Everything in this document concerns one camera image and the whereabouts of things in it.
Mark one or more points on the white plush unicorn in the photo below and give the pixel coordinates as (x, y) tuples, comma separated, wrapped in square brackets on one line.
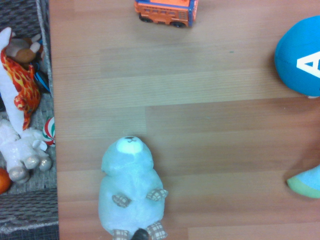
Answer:
[(18, 147)]

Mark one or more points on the orange ball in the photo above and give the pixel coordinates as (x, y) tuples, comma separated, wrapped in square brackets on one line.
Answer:
[(3, 180)]

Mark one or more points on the blue black toy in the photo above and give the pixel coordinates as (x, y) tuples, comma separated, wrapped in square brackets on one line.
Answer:
[(41, 78)]

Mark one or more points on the light blue plush bear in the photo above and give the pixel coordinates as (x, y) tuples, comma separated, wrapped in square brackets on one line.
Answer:
[(132, 185)]

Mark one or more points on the blue plush ball letter A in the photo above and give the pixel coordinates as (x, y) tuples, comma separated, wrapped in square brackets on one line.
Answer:
[(297, 57)]

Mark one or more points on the orange toy bus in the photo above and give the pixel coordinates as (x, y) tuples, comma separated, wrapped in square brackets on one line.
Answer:
[(167, 11)]

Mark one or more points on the grey woven basket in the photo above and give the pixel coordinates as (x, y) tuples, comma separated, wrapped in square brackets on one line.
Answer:
[(27, 200)]

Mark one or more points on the blue green plush toy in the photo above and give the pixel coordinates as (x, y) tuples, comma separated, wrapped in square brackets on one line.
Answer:
[(306, 185)]

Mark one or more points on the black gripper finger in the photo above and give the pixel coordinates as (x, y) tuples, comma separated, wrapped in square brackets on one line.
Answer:
[(140, 235)]

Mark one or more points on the white flame-print plush toy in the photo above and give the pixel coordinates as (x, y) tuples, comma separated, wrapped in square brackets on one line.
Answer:
[(15, 87)]

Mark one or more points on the red green striped ball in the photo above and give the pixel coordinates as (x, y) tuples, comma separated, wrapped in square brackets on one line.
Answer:
[(49, 131)]

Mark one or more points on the brown plush animal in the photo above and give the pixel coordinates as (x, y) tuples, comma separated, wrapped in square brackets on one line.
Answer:
[(23, 50)]

